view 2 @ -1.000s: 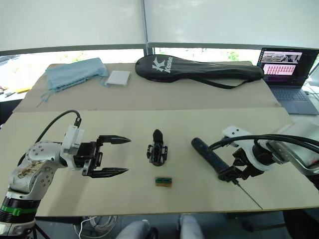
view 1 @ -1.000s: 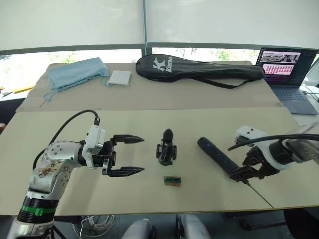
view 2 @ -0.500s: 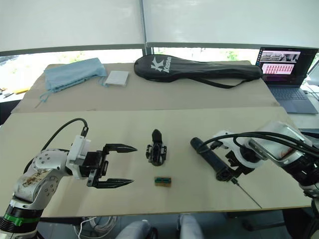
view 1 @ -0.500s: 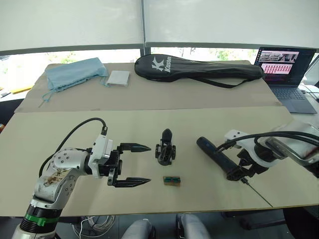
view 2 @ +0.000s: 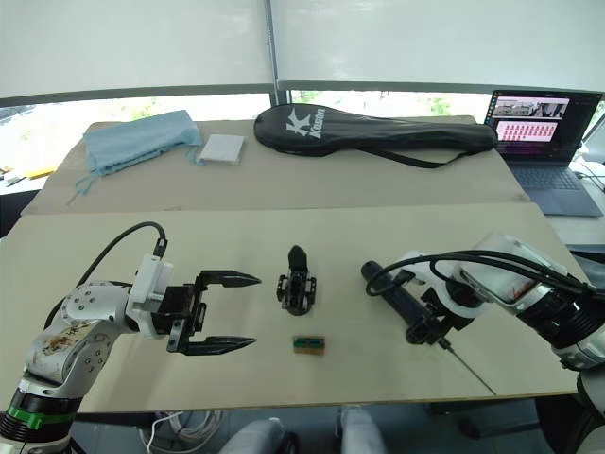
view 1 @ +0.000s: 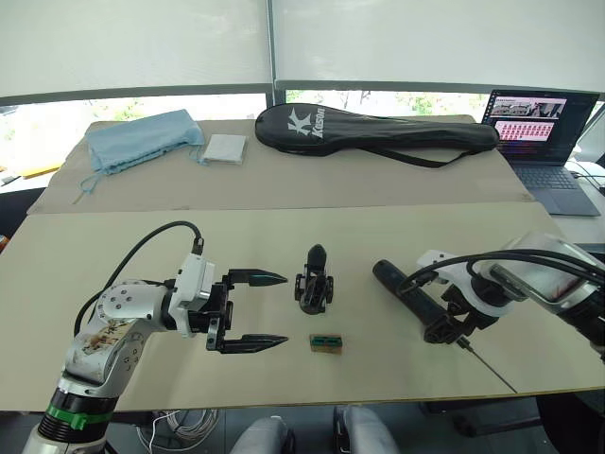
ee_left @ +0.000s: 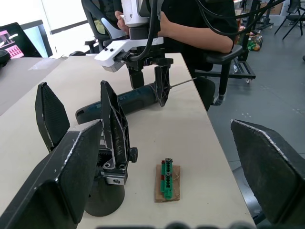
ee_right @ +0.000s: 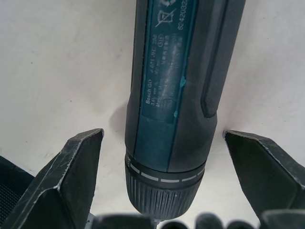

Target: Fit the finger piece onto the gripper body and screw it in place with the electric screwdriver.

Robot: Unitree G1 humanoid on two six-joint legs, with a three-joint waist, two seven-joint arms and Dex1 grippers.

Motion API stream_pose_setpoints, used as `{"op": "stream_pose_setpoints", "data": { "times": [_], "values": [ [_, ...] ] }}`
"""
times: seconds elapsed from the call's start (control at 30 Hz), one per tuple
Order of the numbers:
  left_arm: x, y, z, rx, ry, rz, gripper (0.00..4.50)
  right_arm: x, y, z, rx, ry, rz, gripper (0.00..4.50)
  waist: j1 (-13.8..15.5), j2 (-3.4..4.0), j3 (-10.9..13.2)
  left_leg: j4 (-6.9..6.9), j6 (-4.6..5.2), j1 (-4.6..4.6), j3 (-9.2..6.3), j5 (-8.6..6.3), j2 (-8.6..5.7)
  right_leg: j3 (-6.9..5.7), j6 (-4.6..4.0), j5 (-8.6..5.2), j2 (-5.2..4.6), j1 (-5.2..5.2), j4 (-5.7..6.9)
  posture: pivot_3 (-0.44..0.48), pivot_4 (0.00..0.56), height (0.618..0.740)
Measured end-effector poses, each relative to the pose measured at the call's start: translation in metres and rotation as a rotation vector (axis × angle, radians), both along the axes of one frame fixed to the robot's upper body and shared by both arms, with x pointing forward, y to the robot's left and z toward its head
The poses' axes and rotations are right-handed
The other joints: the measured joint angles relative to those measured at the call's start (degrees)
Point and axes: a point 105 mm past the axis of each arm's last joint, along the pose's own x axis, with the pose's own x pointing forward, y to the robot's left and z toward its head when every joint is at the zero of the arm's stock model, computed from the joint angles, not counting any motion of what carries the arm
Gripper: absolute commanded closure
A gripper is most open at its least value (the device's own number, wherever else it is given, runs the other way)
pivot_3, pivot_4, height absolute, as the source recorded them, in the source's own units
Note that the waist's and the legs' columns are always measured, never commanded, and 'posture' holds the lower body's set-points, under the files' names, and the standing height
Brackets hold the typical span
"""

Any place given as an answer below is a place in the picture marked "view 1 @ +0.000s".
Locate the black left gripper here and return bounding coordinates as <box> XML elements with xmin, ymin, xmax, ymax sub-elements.
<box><xmin>188</xmin><ymin>268</ymin><xmax>290</xmax><ymax>355</ymax></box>

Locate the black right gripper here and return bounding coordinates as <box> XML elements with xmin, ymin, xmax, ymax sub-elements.
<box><xmin>423</xmin><ymin>290</ymin><xmax>497</xmax><ymax>345</ymax></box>

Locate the black gripper body workpiece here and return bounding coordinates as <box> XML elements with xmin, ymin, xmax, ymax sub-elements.
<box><xmin>292</xmin><ymin>270</ymin><xmax>337</xmax><ymax>317</ymax></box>

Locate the black electric screwdriver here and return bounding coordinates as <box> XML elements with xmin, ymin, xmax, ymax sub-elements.
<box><xmin>372</xmin><ymin>258</ymin><xmax>520</xmax><ymax>394</ymax></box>

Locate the black finger piece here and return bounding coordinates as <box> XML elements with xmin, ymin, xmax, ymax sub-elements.
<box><xmin>305</xmin><ymin>243</ymin><xmax>329</xmax><ymax>278</ymax></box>

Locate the small green brown screw block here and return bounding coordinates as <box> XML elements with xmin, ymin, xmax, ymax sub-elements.
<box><xmin>309</xmin><ymin>332</ymin><xmax>345</xmax><ymax>355</ymax></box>

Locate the grey rounded shape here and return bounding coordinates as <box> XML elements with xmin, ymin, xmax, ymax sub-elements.
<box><xmin>333</xmin><ymin>405</ymin><xmax>398</xmax><ymax>454</ymax></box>
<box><xmin>229</xmin><ymin>415</ymin><xmax>297</xmax><ymax>454</ymax></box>

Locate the brown cardboard sheet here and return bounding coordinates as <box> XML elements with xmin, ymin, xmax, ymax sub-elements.
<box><xmin>27</xmin><ymin>114</ymin><xmax>538</xmax><ymax>217</ymax></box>

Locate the open dark laptop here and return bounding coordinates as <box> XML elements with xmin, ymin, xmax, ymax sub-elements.
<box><xmin>481</xmin><ymin>88</ymin><xmax>602</xmax><ymax>218</ymax></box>

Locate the black Kason racket bag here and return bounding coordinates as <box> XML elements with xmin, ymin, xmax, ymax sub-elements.
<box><xmin>254</xmin><ymin>102</ymin><xmax>501</xmax><ymax>169</ymax></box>

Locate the yellow flat object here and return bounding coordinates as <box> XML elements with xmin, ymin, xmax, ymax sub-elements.
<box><xmin>23</xmin><ymin>160</ymin><xmax>62</xmax><ymax>180</ymax></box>

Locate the white roller blind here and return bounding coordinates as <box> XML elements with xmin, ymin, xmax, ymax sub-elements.
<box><xmin>0</xmin><ymin>0</ymin><xmax>273</xmax><ymax>98</ymax></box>
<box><xmin>274</xmin><ymin>0</ymin><xmax>605</xmax><ymax>91</ymax></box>

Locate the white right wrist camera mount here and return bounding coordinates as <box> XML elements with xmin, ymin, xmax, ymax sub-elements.
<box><xmin>414</xmin><ymin>249</ymin><xmax>517</xmax><ymax>319</ymax></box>

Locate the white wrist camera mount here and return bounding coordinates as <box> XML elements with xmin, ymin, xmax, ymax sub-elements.
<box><xmin>167</xmin><ymin>253</ymin><xmax>216</xmax><ymax>338</ymax></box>
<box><xmin>414</xmin><ymin>249</ymin><xmax>517</xmax><ymax>319</ymax></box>

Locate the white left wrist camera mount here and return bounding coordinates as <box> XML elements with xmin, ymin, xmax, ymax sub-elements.
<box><xmin>167</xmin><ymin>253</ymin><xmax>216</xmax><ymax>338</ymax></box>

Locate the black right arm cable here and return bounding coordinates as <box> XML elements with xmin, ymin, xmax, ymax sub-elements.
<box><xmin>399</xmin><ymin>250</ymin><xmax>605</xmax><ymax>297</ymax></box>

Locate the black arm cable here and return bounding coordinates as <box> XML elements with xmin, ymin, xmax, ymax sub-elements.
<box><xmin>399</xmin><ymin>250</ymin><xmax>605</xmax><ymax>297</ymax></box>
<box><xmin>74</xmin><ymin>220</ymin><xmax>207</xmax><ymax>338</ymax></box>

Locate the white cable coil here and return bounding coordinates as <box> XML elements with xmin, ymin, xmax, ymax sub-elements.
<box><xmin>136</xmin><ymin>409</ymin><xmax>221</xmax><ymax>448</ymax></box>

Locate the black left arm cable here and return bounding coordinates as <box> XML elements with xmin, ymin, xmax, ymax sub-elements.
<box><xmin>74</xmin><ymin>220</ymin><xmax>207</xmax><ymax>338</ymax></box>

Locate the light blue drawstring bag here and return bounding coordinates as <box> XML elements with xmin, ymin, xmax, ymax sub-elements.
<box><xmin>73</xmin><ymin>108</ymin><xmax>205</xmax><ymax>204</ymax></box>

